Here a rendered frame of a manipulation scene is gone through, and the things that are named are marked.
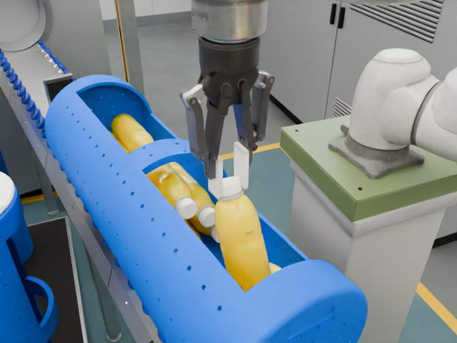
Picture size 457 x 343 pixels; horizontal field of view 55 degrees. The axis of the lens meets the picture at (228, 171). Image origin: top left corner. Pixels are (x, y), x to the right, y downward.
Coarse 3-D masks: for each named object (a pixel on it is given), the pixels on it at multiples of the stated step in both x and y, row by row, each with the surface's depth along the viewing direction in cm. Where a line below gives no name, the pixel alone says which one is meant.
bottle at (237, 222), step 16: (240, 192) 66; (224, 208) 65; (240, 208) 65; (224, 224) 65; (240, 224) 65; (256, 224) 66; (224, 240) 66; (240, 240) 65; (256, 240) 66; (224, 256) 68; (240, 256) 66; (256, 256) 66; (240, 272) 67; (256, 272) 67
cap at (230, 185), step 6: (222, 180) 67; (228, 180) 66; (234, 180) 65; (222, 186) 65; (228, 186) 65; (234, 186) 65; (240, 186) 66; (222, 192) 65; (228, 192) 65; (234, 192) 65
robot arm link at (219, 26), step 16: (192, 0) 50; (208, 0) 47; (224, 0) 47; (240, 0) 47; (256, 0) 48; (192, 16) 51; (208, 16) 48; (224, 16) 48; (240, 16) 48; (256, 16) 49; (208, 32) 49; (224, 32) 49; (240, 32) 49; (256, 32) 50
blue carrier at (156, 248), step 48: (96, 96) 119; (96, 144) 93; (96, 192) 88; (144, 192) 78; (144, 240) 73; (192, 240) 67; (288, 240) 83; (144, 288) 72; (192, 288) 63; (240, 288) 59; (288, 288) 58; (336, 288) 59; (192, 336) 61; (240, 336) 56; (288, 336) 58; (336, 336) 66
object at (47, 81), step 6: (48, 78) 152; (54, 78) 152; (60, 78) 153; (66, 78) 154; (72, 78) 154; (48, 84) 150; (54, 84) 152; (60, 84) 153; (66, 84) 154; (48, 90) 152; (54, 90) 153; (60, 90) 154; (48, 96) 154; (54, 96) 154; (48, 102) 156
